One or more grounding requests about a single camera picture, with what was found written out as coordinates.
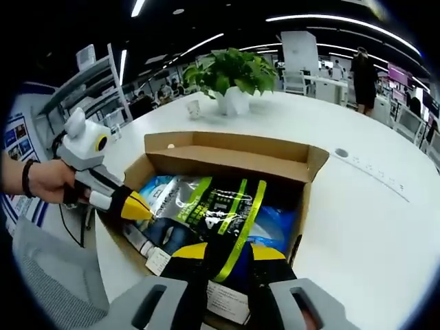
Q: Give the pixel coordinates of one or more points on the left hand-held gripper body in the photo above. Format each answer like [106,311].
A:
[82,144]

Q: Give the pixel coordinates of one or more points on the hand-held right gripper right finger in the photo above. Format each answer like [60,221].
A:
[271,275]

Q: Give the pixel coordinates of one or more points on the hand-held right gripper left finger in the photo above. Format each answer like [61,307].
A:
[192,275]

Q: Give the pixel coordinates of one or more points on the long white carton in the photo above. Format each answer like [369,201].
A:
[225,302]

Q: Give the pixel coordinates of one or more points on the clear blue tissue packet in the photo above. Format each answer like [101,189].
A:
[275,227]

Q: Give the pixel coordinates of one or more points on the blue wet wipes packet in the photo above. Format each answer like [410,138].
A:
[161,196]

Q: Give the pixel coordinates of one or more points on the black green striped soft pouch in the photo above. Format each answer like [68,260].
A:
[213,213]

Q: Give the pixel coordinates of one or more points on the brown cardboard shoe box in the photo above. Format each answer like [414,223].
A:
[240,154]

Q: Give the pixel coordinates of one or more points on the person's left hand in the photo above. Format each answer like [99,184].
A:
[51,178]

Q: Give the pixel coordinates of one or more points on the white metal rack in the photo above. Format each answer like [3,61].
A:
[93,89]

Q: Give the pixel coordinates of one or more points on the white tube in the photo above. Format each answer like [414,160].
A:
[141,240]

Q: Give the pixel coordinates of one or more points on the grey office chair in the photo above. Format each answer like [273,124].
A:
[58,275]

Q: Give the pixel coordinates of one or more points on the white paper cup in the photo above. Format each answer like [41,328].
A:
[194,110]

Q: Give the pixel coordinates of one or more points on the round grey table grommet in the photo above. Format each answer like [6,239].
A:
[341,152]

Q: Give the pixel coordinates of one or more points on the green potted plant white pot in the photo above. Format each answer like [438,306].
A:
[233,75]

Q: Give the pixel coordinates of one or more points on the white square pillar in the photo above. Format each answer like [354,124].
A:
[299,51]

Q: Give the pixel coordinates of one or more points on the pink screen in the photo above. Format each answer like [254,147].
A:
[399,75]

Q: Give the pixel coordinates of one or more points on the ceiling light strip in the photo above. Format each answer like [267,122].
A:
[343,25]

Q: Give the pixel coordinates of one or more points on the blue white wall poster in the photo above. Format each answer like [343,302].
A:
[17,137]

